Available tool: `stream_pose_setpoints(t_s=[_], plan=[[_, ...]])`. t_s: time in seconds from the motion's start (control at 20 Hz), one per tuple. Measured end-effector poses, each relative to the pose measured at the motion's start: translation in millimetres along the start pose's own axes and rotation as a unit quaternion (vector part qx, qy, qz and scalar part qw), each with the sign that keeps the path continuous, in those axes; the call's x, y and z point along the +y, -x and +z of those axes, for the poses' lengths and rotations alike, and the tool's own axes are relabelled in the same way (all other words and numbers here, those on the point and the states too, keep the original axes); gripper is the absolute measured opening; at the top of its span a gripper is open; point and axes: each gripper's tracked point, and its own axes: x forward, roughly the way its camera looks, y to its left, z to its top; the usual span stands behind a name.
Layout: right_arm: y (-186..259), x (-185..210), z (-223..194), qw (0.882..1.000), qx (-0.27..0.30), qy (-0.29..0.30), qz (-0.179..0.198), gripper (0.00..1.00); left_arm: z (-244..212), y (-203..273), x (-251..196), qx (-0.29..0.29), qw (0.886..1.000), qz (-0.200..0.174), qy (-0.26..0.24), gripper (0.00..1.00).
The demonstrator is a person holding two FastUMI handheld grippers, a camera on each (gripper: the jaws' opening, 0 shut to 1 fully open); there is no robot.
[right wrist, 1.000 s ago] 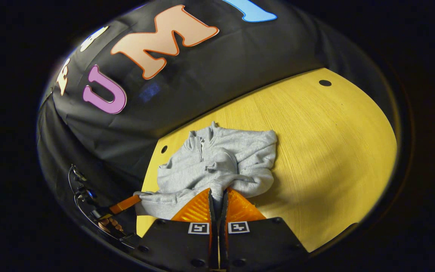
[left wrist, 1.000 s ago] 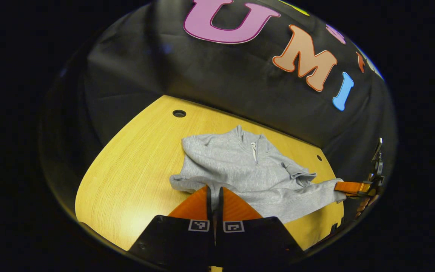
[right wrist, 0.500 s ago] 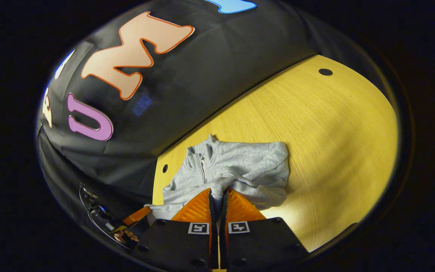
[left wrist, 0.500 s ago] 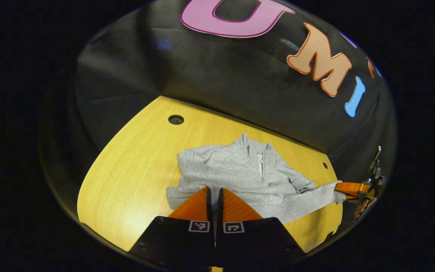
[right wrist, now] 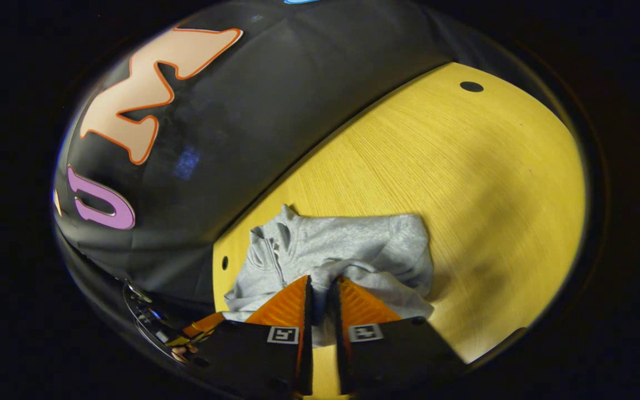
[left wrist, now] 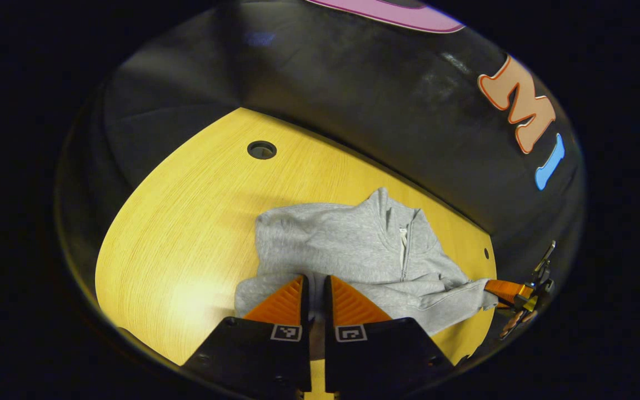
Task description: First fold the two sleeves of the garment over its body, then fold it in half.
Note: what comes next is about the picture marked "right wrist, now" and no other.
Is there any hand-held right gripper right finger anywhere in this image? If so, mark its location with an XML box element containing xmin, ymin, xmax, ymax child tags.
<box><xmin>328</xmin><ymin>275</ymin><xmax>468</xmax><ymax>396</ymax></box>

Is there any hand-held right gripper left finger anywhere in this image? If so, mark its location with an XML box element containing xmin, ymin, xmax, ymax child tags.
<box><xmin>193</xmin><ymin>275</ymin><xmax>314</xmax><ymax>398</ymax></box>

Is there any grey zip-neck sweatshirt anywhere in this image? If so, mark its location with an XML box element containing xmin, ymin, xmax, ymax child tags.
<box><xmin>223</xmin><ymin>204</ymin><xmax>436</xmax><ymax>348</ymax></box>

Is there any black backdrop cloth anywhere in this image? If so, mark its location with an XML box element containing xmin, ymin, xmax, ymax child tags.
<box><xmin>53</xmin><ymin>0</ymin><xmax>576</xmax><ymax>345</ymax></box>

